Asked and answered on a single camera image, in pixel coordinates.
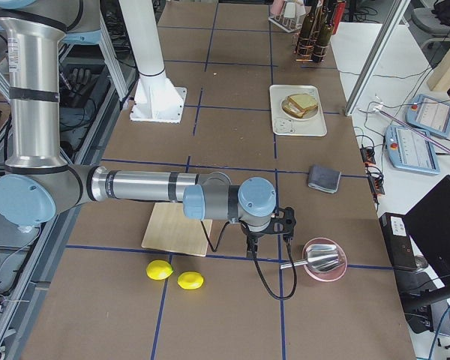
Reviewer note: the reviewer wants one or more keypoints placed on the aluminium frame post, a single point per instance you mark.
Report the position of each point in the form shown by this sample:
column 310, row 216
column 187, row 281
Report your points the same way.
column 393, row 18

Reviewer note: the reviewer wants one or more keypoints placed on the copper wire bottle rack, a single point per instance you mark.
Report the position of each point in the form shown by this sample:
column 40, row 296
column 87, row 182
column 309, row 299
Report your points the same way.
column 311, row 49

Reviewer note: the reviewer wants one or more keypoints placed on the yellow lemon half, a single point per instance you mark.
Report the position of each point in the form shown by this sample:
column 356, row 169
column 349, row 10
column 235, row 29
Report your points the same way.
column 190, row 280

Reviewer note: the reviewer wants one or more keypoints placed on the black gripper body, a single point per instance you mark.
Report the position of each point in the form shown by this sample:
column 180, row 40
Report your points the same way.
column 253, row 235

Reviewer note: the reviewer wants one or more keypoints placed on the white wire cup rack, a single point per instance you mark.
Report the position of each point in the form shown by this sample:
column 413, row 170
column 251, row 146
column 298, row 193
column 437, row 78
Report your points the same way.
column 288, row 15

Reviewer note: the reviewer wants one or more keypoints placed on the dark wine bottle far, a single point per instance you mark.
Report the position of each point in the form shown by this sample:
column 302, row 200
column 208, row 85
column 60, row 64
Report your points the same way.
column 308, row 26

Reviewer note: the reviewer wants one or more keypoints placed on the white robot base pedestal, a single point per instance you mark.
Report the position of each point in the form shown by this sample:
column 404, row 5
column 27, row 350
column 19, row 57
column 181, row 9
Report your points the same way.
column 156, row 98

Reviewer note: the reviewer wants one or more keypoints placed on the black monitor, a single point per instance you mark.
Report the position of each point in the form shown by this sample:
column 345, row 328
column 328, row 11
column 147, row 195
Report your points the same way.
column 428, row 223

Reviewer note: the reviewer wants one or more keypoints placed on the wooden cutting board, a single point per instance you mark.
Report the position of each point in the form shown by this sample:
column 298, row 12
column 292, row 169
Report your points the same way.
column 170, row 230

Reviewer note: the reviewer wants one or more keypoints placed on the dark wine bottle near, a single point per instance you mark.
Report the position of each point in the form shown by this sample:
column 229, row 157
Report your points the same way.
column 325, row 30

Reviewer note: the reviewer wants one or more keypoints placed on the blue teach pendant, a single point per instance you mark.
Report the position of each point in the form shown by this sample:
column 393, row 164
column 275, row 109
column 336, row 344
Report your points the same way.
column 410, row 151
column 430, row 114

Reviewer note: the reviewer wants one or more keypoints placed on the cream bear tray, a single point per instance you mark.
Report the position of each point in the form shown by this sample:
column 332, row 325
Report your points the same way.
column 311, row 125

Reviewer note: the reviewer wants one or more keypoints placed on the far blue teach pendant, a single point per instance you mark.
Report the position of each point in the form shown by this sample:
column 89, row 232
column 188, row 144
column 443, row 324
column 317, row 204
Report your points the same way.
column 430, row 114

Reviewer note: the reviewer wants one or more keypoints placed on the near blue teach pendant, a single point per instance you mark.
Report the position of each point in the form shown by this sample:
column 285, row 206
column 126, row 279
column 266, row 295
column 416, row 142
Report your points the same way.
column 410, row 151

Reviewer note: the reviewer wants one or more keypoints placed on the metal scoop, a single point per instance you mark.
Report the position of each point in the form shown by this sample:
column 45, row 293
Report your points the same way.
column 319, row 258

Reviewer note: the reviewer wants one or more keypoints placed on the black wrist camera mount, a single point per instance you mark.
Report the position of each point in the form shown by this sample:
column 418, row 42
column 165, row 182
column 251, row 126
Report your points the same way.
column 282, row 222

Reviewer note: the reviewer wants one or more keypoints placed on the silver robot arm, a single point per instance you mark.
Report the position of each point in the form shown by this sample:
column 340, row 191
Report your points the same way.
column 39, row 183

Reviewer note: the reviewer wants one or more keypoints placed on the black computer box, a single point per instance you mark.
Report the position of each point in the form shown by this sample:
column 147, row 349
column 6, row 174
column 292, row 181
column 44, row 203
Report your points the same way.
column 398, row 242

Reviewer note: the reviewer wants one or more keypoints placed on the dark wine bottle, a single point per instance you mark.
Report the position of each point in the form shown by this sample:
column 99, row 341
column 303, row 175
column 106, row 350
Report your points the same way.
column 325, row 30
column 308, row 26

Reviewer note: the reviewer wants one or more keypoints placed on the grey folded cloth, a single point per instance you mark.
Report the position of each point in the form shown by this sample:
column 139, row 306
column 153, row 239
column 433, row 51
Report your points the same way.
column 323, row 179

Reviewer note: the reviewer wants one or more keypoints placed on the white round plate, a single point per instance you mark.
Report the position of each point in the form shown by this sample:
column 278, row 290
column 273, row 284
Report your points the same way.
column 308, row 113

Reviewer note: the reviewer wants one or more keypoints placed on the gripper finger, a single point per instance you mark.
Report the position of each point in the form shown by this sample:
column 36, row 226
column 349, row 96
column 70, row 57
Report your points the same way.
column 251, row 247

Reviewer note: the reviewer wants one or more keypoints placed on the pink bowl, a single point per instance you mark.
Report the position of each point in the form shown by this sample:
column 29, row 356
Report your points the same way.
column 334, row 274

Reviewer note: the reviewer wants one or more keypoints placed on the whole yellow lemon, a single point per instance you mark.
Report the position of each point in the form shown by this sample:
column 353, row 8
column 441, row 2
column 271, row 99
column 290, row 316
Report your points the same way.
column 159, row 270

